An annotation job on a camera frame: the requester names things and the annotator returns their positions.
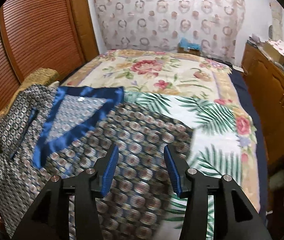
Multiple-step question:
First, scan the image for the navy patterned satin garment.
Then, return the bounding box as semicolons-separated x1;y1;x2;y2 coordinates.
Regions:
0;85;193;239

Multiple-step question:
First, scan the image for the palm leaf white blanket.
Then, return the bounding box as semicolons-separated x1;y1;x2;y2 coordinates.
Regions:
124;90;244;240

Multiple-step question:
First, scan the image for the floral bed blanket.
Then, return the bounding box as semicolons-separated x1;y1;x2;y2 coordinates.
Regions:
64;50;260;211

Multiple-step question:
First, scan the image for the navy bed sheet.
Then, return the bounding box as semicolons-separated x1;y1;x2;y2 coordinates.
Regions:
229;70;268;224

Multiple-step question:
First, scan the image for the yellow patterned pillow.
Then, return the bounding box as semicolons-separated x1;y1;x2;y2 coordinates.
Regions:
0;68;60;120

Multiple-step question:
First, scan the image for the long wooden sideboard cabinet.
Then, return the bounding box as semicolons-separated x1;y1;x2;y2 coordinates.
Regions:
241;43;284;167

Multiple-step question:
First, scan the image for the blue cloth on box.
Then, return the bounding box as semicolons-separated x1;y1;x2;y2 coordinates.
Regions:
179;38;201;50

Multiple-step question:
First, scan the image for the cardboard box with floral cloth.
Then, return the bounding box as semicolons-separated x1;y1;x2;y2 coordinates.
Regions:
263;40;284;64

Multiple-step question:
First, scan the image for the brown louvered wardrobe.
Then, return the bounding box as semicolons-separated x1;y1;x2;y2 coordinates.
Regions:
0;0;99;111

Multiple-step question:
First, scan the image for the circle patterned lace curtain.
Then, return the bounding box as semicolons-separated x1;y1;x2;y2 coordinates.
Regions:
93;0;246;61

